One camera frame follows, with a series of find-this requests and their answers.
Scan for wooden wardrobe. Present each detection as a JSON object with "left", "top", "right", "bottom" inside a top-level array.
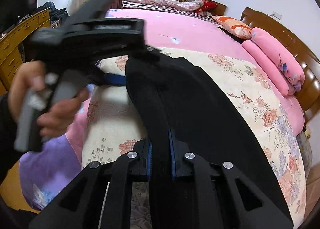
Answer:
[{"left": 304, "top": 164, "right": 320, "bottom": 219}]

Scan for black pants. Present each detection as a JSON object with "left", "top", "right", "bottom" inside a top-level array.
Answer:
[{"left": 125, "top": 53, "right": 293, "bottom": 229}]

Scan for wooden headboard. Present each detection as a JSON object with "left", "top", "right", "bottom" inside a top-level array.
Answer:
[{"left": 240, "top": 7, "right": 320, "bottom": 122}]

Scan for folded pink quilt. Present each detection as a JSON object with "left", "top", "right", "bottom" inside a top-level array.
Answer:
[{"left": 242, "top": 27, "right": 305, "bottom": 96}]

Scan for yellow wooden dresser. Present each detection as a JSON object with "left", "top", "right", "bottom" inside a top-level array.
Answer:
[{"left": 0, "top": 9, "right": 50, "bottom": 94}]

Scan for red pillow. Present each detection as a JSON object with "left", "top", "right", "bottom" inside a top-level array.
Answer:
[{"left": 194, "top": 0, "right": 217, "bottom": 13}]

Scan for purple floral sheet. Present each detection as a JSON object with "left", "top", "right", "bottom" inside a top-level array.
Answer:
[{"left": 19, "top": 134, "right": 83, "bottom": 210}]

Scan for left forearm dark sleeve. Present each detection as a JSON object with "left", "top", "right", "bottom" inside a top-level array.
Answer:
[{"left": 0, "top": 94, "right": 22, "bottom": 183}]

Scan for black television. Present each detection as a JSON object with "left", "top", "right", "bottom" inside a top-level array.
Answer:
[{"left": 1, "top": 0, "right": 37, "bottom": 33}]

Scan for pink floral duvet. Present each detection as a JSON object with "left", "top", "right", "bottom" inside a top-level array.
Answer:
[{"left": 123, "top": 0, "right": 204, "bottom": 12}]

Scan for white wall socket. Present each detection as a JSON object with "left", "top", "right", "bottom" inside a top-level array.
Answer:
[{"left": 271, "top": 12, "right": 282, "bottom": 20}]

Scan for pink bed sheet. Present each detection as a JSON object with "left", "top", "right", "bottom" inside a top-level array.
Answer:
[{"left": 64, "top": 8, "right": 306, "bottom": 167}]

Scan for floral cream blanket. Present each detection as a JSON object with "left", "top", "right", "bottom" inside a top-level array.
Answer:
[{"left": 82, "top": 48, "right": 306, "bottom": 227}]

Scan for floral covered nightstand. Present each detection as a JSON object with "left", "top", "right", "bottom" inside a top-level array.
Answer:
[{"left": 296, "top": 131, "right": 313, "bottom": 179}]

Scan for orange patterned pillow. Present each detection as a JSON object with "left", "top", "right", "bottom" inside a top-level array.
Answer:
[{"left": 212, "top": 16, "right": 252, "bottom": 39}]

